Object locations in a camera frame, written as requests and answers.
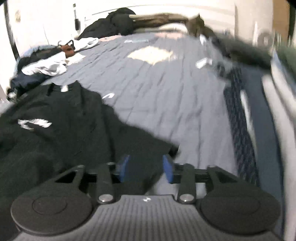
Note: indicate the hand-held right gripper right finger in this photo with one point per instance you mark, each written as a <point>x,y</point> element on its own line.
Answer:
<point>167,169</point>

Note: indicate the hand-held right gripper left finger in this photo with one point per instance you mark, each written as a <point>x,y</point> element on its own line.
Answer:
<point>122,168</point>

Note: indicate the black t-shirt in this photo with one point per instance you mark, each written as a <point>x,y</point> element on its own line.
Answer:
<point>69,139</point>

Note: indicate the stack of folded clothes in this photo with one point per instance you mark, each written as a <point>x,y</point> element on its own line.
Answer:
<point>284,76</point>

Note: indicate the grey quilted blanket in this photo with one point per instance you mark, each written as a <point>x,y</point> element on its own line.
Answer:
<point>161,92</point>

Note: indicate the navy dotted cloth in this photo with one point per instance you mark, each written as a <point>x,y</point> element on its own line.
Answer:
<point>240,127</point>

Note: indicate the light grey shirt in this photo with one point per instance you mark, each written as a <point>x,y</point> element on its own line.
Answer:
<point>46,66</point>

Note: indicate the reddish brown cloth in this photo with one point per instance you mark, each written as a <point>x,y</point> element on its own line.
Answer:
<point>68,51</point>

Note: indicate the white sweatshirt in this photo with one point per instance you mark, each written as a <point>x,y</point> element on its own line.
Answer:
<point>85,42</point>

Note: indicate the black puffer jacket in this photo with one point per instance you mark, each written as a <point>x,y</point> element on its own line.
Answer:
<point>108,23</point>

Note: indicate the tabby cat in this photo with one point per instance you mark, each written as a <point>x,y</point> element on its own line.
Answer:
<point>197,25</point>

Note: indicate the olive folded blanket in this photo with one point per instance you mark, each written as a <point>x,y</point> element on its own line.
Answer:
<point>157,19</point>

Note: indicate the black hairbrush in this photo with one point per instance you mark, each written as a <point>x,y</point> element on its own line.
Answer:
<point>75,22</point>

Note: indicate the white fan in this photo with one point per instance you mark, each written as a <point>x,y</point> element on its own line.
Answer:
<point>266,37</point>

